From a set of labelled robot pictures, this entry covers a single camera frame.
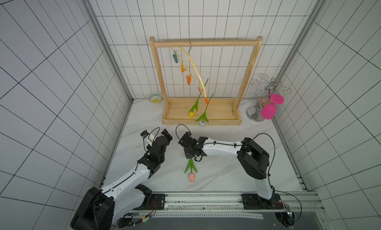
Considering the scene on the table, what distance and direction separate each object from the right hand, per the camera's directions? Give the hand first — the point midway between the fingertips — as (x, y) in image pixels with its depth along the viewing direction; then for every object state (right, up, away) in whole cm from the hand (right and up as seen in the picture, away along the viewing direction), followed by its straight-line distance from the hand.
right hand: (185, 154), depth 89 cm
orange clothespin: (-1, +53, +1) cm, 53 cm away
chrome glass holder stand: (+52, +25, +21) cm, 61 cm away
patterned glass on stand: (+52, +33, +9) cm, 63 cm away
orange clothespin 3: (+13, +33, -8) cm, 36 cm away
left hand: (-14, +12, -3) cm, 19 cm away
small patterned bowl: (-26, +38, +28) cm, 54 cm away
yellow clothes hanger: (+9, +57, +13) cm, 59 cm away
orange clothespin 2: (+2, +47, -2) cm, 47 cm away
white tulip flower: (+12, +24, +4) cm, 27 cm away
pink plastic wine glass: (+60, +27, +14) cm, 67 cm away
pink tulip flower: (+4, -9, -9) cm, 14 cm away
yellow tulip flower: (+7, +30, +3) cm, 31 cm away
